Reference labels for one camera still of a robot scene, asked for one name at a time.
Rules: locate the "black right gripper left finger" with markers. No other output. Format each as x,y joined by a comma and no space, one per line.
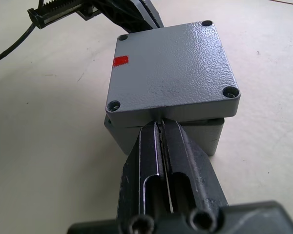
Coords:
149,156

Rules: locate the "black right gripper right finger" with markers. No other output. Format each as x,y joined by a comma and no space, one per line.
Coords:
185,161

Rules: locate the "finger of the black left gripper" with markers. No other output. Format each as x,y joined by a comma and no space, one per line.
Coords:
153,14
122,14

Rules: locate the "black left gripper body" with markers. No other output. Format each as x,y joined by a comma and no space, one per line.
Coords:
56,12

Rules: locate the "grey metal box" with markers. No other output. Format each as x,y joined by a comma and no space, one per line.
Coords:
205,136

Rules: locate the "grey metal lid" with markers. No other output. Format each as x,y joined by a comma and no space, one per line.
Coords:
171,68

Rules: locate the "silver lid screw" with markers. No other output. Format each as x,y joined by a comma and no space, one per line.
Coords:
230,93
114,106

